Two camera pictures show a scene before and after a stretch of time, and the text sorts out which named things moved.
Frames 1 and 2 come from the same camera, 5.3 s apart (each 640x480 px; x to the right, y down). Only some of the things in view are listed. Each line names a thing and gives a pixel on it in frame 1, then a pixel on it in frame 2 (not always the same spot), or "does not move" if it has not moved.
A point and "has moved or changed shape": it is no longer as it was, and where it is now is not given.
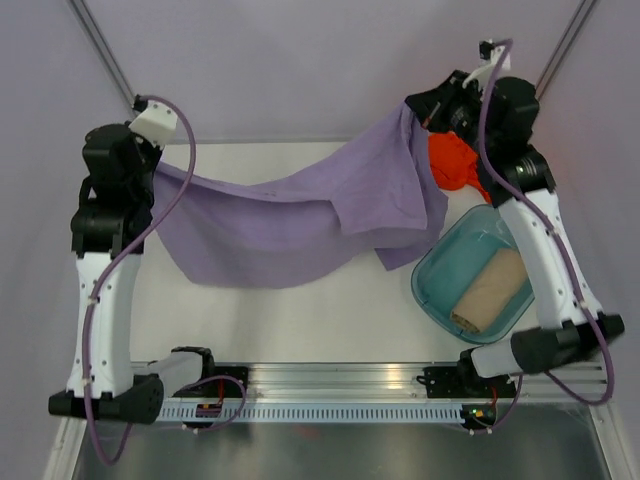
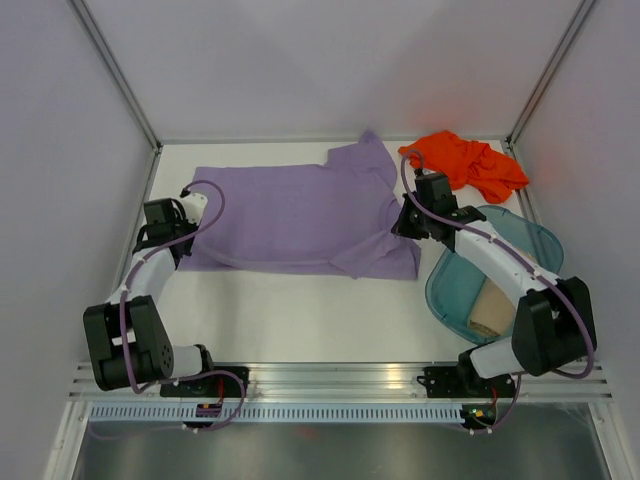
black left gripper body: [149, 153] → [183, 225]
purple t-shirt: [389, 198] has moved or changed shape
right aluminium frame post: [580, 14] does not move
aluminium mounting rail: [338, 381] does not move
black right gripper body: [459, 110] → [411, 224]
